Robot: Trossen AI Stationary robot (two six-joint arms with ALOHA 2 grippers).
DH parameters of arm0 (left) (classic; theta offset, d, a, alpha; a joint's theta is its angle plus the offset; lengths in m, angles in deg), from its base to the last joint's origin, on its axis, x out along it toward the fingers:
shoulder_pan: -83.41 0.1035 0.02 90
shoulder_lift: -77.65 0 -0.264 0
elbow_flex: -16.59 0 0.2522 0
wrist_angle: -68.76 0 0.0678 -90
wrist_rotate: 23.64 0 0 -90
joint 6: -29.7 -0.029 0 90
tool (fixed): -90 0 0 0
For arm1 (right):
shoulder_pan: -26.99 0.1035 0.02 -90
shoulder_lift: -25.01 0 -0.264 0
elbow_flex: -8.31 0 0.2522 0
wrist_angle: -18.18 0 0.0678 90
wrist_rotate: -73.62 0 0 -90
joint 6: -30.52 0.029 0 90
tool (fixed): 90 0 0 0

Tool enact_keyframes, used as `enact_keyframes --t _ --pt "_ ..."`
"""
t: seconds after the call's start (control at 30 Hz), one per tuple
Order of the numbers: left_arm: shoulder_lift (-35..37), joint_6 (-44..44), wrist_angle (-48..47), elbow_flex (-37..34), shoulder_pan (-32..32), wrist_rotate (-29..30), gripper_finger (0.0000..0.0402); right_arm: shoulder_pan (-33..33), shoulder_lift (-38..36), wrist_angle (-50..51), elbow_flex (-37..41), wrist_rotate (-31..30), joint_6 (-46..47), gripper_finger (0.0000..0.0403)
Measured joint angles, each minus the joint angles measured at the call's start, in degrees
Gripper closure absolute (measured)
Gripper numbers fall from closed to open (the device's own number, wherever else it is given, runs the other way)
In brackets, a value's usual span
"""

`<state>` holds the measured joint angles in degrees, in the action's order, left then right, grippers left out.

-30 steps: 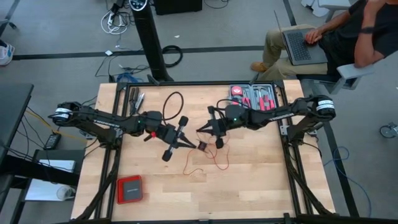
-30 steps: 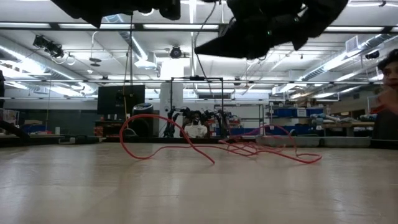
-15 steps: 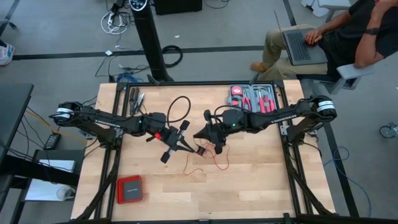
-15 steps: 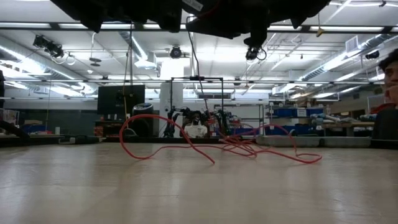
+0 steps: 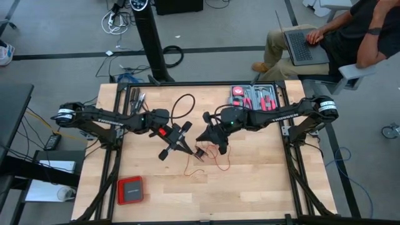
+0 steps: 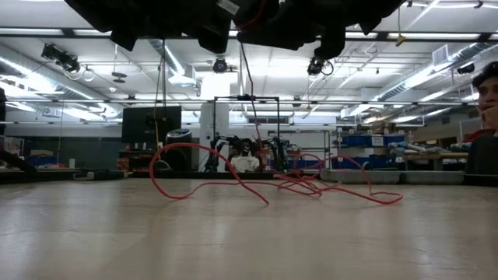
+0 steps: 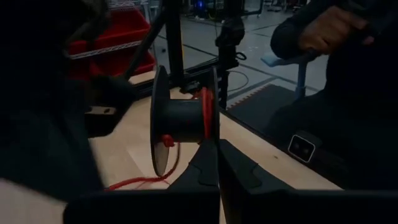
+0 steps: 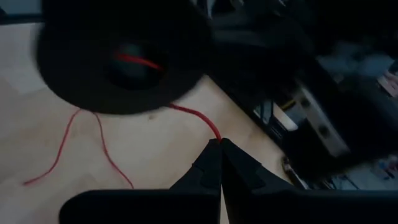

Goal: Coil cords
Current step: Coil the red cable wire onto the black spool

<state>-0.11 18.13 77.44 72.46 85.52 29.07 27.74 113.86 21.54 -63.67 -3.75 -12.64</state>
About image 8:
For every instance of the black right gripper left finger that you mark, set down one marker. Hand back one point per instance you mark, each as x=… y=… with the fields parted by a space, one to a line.
x=155 y=208

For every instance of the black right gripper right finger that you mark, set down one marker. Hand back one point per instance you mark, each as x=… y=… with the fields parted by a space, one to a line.
x=280 y=208

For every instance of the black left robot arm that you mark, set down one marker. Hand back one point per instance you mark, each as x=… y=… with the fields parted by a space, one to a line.
x=357 y=18

